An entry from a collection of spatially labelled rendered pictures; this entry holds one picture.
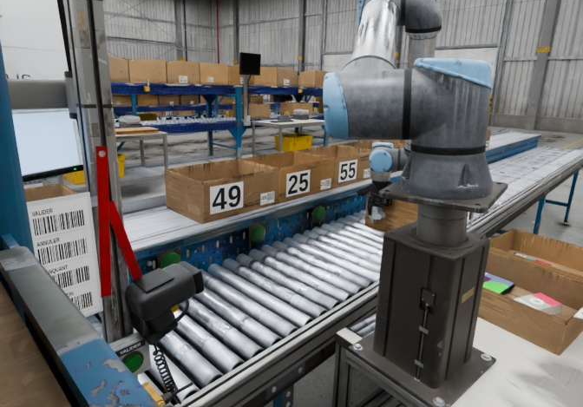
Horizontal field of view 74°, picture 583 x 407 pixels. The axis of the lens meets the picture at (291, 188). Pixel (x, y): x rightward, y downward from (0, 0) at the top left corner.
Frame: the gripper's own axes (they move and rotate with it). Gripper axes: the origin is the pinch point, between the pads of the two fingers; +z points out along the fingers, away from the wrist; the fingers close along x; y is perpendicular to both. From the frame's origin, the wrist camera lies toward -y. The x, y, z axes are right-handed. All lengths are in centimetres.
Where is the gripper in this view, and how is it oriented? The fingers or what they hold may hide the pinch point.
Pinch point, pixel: (372, 220)
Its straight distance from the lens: 183.5
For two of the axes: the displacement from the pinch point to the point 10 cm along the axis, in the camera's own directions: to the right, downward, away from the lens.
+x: 7.0, -1.7, 6.9
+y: 7.1, 2.0, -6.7
